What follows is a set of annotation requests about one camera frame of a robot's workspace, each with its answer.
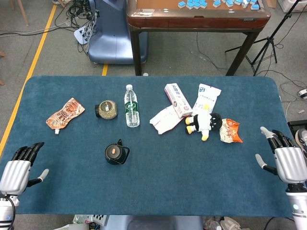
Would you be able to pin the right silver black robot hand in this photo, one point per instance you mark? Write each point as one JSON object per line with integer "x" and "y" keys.
{"x": 291, "y": 165}

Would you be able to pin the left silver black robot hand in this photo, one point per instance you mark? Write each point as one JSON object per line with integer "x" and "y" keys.
{"x": 15, "y": 172}

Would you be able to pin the black round container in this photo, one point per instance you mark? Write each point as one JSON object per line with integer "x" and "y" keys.
{"x": 115, "y": 155}

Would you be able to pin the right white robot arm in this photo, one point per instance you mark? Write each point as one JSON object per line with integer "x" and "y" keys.
{"x": 297, "y": 203}

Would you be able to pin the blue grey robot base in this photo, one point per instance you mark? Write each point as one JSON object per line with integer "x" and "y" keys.
{"x": 115, "y": 36}

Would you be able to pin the grey sneaker beside black box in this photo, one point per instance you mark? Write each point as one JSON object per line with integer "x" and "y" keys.
{"x": 302, "y": 137}

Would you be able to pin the black box on floor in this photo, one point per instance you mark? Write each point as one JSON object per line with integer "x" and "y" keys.
{"x": 297, "y": 124}

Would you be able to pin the orange white snack packet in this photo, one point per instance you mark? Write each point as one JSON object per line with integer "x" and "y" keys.
{"x": 231, "y": 131}

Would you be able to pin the white power adapter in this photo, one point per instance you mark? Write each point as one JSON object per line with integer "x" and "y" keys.
{"x": 302, "y": 93}

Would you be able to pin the orange spout pouch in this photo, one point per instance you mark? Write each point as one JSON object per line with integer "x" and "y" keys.
{"x": 64, "y": 112}

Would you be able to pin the grey sneaker with white sole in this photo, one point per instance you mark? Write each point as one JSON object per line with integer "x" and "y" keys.
{"x": 229, "y": 224}

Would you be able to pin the black white plush doll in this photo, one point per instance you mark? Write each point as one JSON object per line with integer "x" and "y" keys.
{"x": 204, "y": 122}

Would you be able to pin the white bag blue print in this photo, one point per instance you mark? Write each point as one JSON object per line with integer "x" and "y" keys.
{"x": 206, "y": 95}

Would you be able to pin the glass seed jar black lid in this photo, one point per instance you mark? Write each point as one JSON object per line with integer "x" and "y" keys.
{"x": 108, "y": 110}

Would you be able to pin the blue felt table cover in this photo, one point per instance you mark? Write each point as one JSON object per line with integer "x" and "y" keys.
{"x": 168, "y": 167}

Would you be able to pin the white pink toothpaste box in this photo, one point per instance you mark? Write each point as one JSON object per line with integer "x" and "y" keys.
{"x": 178, "y": 100}

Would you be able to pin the clear water bottle green label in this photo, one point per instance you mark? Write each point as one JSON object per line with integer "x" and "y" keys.
{"x": 132, "y": 112}

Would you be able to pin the white pouch red print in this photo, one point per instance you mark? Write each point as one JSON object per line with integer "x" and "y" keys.
{"x": 165, "y": 119}

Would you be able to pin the long yellow floor tape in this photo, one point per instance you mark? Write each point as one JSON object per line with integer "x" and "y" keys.
{"x": 40, "y": 40}

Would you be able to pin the short yellow floor tape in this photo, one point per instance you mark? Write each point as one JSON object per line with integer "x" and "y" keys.
{"x": 105, "y": 69}

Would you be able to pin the blue grey robot torso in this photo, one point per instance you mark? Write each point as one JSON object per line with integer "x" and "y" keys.
{"x": 153, "y": 224}

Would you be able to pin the black tripod stand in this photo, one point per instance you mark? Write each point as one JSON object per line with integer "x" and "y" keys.
{"x": 287, "y": 16}

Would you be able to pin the white power strip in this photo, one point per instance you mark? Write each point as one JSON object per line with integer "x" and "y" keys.
{"x": 80, "y": 36}

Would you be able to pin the white storage box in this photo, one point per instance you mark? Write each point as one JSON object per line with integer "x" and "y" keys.
{"x": 291, "y": 6}

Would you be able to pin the wooden furniture leg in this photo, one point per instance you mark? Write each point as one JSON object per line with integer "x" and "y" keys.
{"x": 23, "y": 12}

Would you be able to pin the blue mahjong tile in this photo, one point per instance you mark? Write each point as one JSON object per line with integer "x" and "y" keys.
{"x": 254, "y": 6}
{"x": 181, "y": 3}

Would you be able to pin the white faced mahjong tile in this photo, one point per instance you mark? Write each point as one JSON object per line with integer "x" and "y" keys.
{"x": 245, "y": 3}

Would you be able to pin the brown mahjong table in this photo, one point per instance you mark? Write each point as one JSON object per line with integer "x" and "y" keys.
{"x": 192, "y": 21}

